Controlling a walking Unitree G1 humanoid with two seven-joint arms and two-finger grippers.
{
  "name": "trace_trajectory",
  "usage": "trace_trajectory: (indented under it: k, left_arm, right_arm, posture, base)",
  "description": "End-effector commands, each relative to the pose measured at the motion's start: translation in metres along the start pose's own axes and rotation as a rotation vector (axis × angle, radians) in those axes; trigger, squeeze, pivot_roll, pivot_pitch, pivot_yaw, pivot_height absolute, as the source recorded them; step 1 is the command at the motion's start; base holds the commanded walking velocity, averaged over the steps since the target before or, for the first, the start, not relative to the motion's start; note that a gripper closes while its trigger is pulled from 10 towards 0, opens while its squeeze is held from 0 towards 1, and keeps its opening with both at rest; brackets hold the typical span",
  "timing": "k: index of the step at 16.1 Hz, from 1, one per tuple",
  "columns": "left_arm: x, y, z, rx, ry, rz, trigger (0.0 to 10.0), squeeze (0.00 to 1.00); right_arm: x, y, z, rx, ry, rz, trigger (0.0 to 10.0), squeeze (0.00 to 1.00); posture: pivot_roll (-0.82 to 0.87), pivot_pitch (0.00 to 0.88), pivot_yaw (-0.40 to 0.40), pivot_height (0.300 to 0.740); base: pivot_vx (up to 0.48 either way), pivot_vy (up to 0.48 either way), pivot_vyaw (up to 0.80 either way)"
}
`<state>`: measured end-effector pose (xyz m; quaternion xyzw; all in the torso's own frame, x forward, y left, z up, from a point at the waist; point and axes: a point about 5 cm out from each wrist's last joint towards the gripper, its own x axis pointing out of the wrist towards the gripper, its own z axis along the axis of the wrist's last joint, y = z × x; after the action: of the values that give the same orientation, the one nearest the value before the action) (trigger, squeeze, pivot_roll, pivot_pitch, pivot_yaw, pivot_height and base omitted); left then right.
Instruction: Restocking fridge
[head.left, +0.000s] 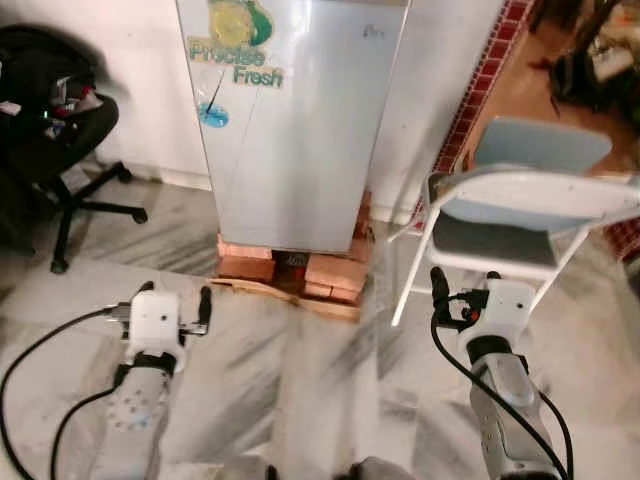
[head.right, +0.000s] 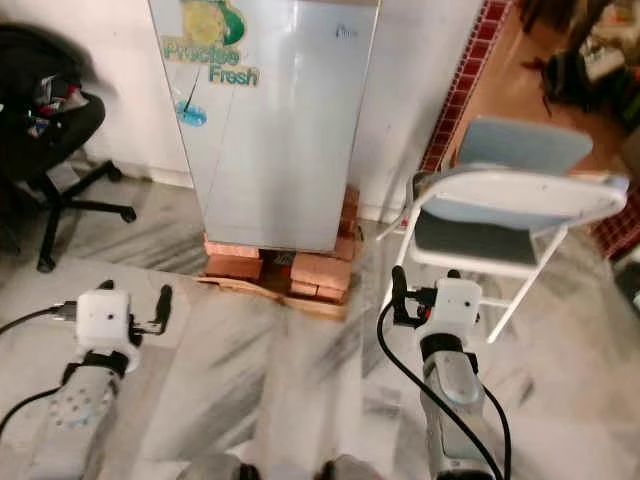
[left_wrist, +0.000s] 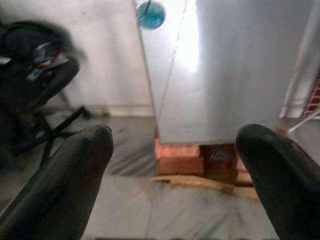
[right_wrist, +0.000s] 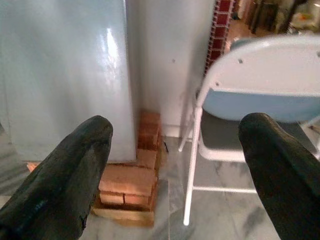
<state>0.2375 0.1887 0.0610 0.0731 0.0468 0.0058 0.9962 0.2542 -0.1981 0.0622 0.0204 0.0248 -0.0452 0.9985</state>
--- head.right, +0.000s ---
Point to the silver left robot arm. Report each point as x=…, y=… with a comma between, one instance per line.
x=75, y=420

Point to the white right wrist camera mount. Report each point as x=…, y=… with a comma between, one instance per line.
x=455, y=310

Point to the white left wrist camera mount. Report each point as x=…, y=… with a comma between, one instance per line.
x=105, y=325

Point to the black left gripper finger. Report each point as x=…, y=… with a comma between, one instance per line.
x=164, y=303
x=106, y=286

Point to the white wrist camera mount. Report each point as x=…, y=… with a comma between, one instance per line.
x=455, y=310
x=105, y=325

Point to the black bag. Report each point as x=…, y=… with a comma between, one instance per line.
x=585, y=80

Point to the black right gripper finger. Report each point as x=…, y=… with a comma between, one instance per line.
x=399, y=293
x=453, y=275

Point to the red brick stack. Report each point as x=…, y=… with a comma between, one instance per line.
x=230, y=265
x=320, y=270

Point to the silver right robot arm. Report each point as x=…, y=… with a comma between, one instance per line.
x=455, y=400

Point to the silver fridge door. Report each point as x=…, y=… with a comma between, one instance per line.
x=280, y=150

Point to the green Precise Fresh sticker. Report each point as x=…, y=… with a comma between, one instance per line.
x=210, y=45

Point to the white folding chair blue seat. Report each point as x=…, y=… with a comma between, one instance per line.
x=510, y=190

